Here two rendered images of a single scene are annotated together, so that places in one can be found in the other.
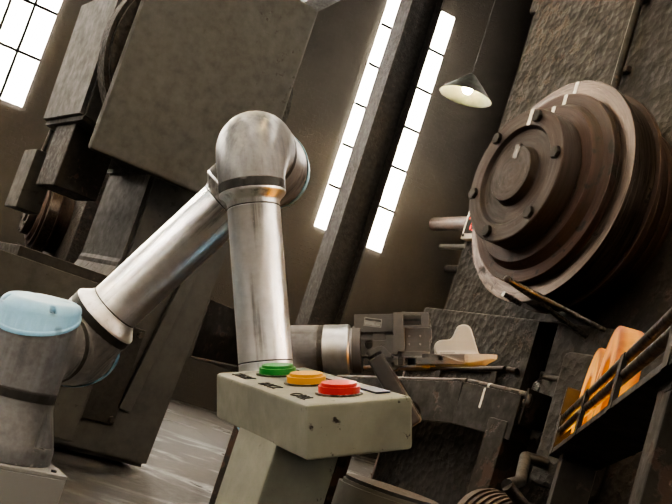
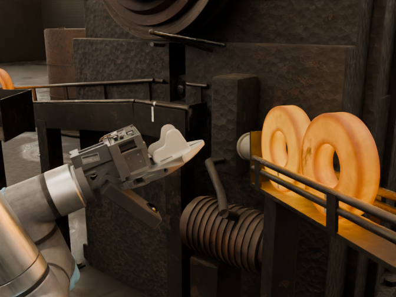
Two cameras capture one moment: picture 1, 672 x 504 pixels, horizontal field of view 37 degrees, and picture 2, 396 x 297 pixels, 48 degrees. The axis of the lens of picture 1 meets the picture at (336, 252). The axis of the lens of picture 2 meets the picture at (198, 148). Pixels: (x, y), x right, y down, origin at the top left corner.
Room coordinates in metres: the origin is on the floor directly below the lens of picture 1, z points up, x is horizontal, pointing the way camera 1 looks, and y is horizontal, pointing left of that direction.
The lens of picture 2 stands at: (0.82, 0.06, 0.92)
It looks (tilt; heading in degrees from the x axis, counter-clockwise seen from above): 16 degrees down; 334
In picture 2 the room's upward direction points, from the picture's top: straight up
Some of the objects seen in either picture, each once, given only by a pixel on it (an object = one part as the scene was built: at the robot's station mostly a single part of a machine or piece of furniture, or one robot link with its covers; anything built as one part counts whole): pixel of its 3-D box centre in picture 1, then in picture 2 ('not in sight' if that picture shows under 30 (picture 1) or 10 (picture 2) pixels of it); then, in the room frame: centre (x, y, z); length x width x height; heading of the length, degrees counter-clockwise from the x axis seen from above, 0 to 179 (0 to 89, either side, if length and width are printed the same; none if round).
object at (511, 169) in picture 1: (520, 177); not in sight; (1.91, -0.30, 1.11); 0.28 x 0.06 x 0.28; 25
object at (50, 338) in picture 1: (33, 339); not in sight; (1.46, 0.38, 0.54); 0.13 x 0.12 x 0.14; 168
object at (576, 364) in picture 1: (582, 426); (235, 124); (1.74, -0.50, 0.68); 0.11 x 0.08 x 0.24; 115
